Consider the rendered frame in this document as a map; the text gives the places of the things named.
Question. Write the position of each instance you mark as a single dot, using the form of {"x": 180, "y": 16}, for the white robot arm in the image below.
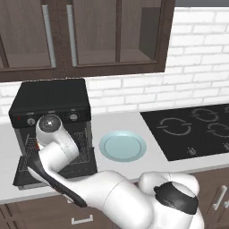
{"x": 125, "y": 199}

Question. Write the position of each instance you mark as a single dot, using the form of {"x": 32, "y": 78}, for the toaster oven knob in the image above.
{"x": 73, "y": 117}
{"x": 30, "y": 121}

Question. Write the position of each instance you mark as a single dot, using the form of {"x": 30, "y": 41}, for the black toaster oven door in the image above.
{"x": 82, "y": 170}

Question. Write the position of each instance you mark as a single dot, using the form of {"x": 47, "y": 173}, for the dark wood glass cupboard door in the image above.
{"x": 27, "y": 32}
{"x": 98, "y": 32}

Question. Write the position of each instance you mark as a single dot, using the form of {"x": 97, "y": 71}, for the dark wood cabinet door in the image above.
{"x": 210, "y": 184}

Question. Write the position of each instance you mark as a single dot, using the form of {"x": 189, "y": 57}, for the light blue plate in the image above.
{"x": 122, "y": 146}

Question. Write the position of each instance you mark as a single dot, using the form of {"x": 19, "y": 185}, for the black hob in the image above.
{"x": 179, "y": 140}

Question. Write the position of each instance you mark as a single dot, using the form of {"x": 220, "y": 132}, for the dark wood drawer front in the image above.
{"x": 44, "y": 213}

